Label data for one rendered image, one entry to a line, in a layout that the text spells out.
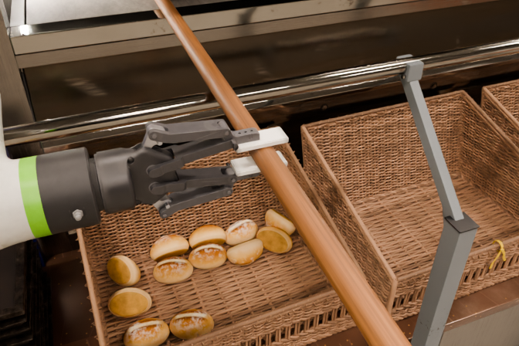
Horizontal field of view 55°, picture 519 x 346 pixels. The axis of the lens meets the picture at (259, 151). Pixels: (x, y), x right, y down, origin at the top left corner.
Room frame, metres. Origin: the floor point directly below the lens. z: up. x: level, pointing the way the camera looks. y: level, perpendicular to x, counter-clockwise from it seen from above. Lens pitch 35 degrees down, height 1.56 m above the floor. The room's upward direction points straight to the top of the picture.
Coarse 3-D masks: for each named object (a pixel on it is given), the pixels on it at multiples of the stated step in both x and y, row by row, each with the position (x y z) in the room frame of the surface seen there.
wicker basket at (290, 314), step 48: (288, 144) 1.08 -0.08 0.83; (240, 192) 1.06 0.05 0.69; (96, 240) 0.90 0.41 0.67; (96, 288) 0.73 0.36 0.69; (144, 288) 0.82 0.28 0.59; (192, 288) 0.82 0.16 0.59; (240, 288) 0.82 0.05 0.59; (288, 288) 0.82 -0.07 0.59; (96, 336) 0.58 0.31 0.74; (240, 336) 0.61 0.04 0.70; (288, 336) 0.65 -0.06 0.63
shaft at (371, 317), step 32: (160, 0) 1.10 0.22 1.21; (192, 32) 0.91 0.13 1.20; (224, 96) 0.66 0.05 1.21; (256, 128) 0.57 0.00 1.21; (256, 160) 0.51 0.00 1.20; (288, 192) 0.44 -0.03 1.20; (320, 224) 0.38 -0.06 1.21; (320, 256) 0.35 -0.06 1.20; (352, 288) 0.30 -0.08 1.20; (384, 320) 0.27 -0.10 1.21
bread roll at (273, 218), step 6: (270, 210) 1.04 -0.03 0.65; (270, 216) 1.02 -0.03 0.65; (276, 216) 1.01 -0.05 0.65; (282, 216) 1.01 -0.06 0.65; (270, 222) 1.01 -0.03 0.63; (276, 222) 1.00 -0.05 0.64; (282, 222) 0.99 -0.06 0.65; (288, 222) 0.99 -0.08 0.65; (282, 228) 0.98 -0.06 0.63; (288, 228) 0.98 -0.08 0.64; (294, 228) 0.99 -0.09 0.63
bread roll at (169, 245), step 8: (160, 240) 0.92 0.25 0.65; (168, 240) 0.92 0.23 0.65; (176, 240) 0.92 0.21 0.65; (184, 240) 0.93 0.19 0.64; (152, 248) 0.91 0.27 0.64; (160, 248) 0.90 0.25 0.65; (168, 248) 0.90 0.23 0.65; (176, 248) 0.90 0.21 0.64; (184, 248) 0.91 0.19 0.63; (152, 256) 0.89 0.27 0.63; (160, 256) 0.89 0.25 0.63; (168, 256) 0.90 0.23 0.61
